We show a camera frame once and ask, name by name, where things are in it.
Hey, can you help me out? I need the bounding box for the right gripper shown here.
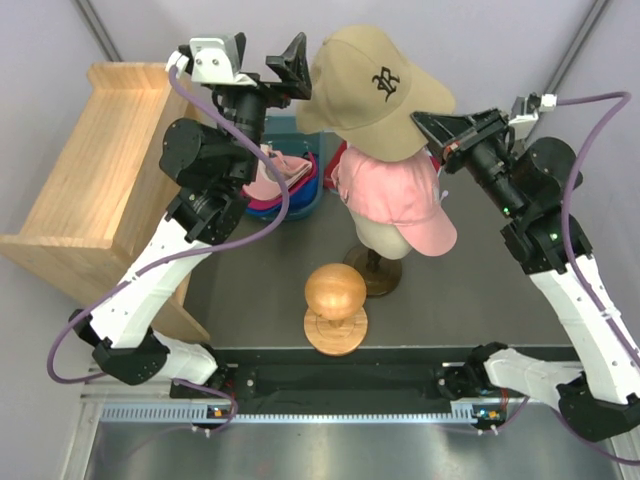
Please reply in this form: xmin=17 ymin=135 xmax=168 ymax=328
xmin=410 ymin=108 xmax=525 ymax=220

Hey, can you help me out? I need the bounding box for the pink cap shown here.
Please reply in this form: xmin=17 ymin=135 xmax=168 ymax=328
xmin=243 ymin=144 xmax=313 ymax=201
xmin=332 ymin=147 xmax=457 ymax=257

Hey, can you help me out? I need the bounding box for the khaki cap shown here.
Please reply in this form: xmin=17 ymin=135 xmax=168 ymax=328
xmin=296 ymin=25 xmax=456 ymax=163

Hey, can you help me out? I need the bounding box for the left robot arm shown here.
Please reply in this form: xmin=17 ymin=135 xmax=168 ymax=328
xmin=68 ymin=33 xmax=312 ymax=397

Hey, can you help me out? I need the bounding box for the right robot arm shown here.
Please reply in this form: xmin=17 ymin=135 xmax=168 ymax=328
xmin=412 ymin=109 xmax=639 ymax=442

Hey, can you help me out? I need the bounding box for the teal plastic bin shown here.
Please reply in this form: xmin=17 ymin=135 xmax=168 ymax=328
xmin=243 ymin=116 xmax=323 ymax=221

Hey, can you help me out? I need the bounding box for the cream mannequin head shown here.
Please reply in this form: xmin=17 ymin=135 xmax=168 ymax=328
xmin=349 ymin=211 xmax=412 ymax=260

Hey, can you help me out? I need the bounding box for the blue cap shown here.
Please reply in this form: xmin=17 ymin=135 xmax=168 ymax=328
xmin=247 ymin=175 xmax=318 ymax=215

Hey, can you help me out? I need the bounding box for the magenta cap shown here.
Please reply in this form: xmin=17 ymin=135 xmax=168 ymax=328
xmin=243 ymin=151 xmax=318 ymax=211

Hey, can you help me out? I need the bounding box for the dark wooden stand base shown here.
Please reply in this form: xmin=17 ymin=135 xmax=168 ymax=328
xmin=343 ymin=245 xmax=402 ymax=297

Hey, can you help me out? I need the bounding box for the wooden shelf box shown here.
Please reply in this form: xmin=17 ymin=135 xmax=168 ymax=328
xmin=0 ymin=61 xmax=211 ymax=344

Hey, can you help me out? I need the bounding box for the round wooden hat stand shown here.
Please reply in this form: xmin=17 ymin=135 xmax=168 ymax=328
xmin=303 ymin=263 xmax=368 ymax=357

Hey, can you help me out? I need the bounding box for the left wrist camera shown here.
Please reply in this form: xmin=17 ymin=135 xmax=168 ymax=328
xmin=166 ymin=35 xmax=240 ymax=85

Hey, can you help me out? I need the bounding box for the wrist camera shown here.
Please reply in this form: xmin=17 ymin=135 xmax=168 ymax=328
xmin=166 ymin=35 xmax=240 ymax=85
xmin=509 ymin=93 xmax=558 ymax=140

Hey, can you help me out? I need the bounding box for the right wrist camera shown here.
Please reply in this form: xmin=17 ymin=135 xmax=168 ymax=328
xmin=509 ymin=93 xmax=558 ymax=140

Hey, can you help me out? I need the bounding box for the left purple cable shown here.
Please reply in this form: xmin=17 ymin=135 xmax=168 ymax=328
xmin=47 ymin=64 xmax=291 ymax=432

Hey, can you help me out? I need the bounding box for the left aluminium corner post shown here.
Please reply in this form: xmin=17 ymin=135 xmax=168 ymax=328
xmin=71 ymin=0 xmax=123 ymax=62

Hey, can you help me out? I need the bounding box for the aluminium corner post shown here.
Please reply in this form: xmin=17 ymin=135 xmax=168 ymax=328
xmin=71 ymin=0 xmax=123 ymax=62
xmin=543 ymin=0 xmax=613 ymax=93

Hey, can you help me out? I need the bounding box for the grey cable duct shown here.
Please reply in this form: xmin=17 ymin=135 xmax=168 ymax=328
xmin=100 ymin=403 xmax=505 ymax=424

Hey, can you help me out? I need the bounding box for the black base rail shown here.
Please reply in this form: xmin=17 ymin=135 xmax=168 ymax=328
xmin=172 ymin=362 xmax=494 ymax=401

